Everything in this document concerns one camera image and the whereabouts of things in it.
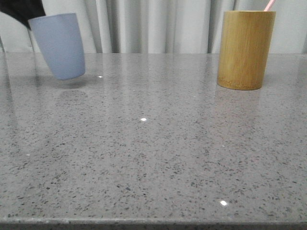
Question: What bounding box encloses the pink chopstick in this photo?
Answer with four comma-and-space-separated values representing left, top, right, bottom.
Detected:
263, 0, 276, 12

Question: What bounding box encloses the blue plastic cup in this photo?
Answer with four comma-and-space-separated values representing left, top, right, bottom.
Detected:
28, 13, 85, 81

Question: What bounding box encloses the bamboo wooden cup holder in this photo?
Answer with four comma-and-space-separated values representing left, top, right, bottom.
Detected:
217, 11, 276, 90

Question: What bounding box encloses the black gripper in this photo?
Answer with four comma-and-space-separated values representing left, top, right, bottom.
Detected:
0, 0, 46, 29

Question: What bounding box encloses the grey curtain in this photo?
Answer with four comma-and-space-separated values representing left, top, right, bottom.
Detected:
0, 0, 307, 54

